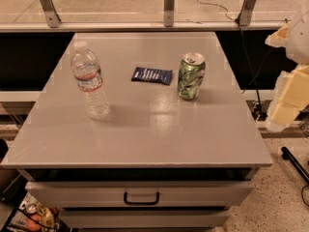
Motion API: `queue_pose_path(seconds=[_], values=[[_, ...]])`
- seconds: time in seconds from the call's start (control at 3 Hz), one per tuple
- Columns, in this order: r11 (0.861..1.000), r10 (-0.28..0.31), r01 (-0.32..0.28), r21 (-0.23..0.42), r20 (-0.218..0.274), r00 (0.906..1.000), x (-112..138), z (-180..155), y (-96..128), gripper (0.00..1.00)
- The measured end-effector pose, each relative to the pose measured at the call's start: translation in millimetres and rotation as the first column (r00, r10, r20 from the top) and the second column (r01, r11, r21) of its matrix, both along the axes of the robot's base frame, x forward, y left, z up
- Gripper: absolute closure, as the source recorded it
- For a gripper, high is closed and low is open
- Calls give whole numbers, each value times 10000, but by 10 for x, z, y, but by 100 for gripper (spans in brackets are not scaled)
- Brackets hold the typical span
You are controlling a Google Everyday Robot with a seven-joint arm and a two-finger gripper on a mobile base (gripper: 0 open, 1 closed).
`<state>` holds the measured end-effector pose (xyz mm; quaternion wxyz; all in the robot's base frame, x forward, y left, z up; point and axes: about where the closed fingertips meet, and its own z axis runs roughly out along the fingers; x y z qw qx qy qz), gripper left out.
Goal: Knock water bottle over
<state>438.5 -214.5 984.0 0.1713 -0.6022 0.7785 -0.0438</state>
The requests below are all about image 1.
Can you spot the metal rail bracket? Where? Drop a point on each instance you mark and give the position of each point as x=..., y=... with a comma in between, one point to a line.
x=50, y=14
x=168, y=13
x=246, y=12

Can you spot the dark blue snack packet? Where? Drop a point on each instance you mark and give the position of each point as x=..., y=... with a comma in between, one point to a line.
x=152, y=75

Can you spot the black metal stand leg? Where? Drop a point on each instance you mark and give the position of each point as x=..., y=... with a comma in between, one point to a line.
x=287, y=155

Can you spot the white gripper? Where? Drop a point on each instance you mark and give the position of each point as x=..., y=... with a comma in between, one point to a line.
x=299, y=42

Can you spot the left metal rail bracket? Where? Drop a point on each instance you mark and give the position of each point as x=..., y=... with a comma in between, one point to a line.
x=50, y=14

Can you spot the green soda can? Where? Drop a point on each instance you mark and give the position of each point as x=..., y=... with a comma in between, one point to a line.
x=191, y=74

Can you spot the right metal rail bracket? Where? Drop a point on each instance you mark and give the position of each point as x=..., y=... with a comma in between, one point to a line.
x=246, y=12

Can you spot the cluttered items bottom left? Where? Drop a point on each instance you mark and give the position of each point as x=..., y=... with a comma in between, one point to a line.
x=32, y=216

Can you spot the clear plastic water bottle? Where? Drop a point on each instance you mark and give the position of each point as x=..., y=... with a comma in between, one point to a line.
x=87, y=73

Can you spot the black drawer handle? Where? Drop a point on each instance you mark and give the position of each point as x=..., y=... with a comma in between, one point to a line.
x=148, y=199

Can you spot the grey cabinet with drawers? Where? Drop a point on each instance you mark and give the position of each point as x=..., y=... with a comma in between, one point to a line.
x=201, y=155

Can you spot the middle metal rail bracket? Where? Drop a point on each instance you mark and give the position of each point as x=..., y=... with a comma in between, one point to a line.
x=168, y=13

